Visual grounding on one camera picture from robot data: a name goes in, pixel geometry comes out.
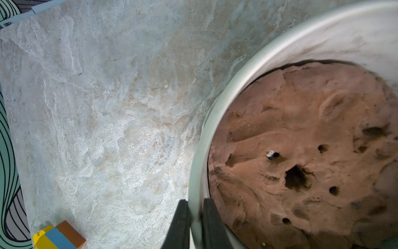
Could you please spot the white ceramic pot with mud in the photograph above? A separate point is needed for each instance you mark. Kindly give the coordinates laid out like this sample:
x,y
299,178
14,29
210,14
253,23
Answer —
x,y
300,150

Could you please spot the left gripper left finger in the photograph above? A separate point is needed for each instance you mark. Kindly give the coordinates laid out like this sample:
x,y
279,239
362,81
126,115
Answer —
x,y
178,236

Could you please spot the multicolour toy block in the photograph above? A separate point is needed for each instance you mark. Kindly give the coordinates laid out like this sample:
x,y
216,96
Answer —
x,y
62,236

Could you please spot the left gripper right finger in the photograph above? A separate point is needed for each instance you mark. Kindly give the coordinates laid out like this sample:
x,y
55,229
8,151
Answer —
x,y
214,233

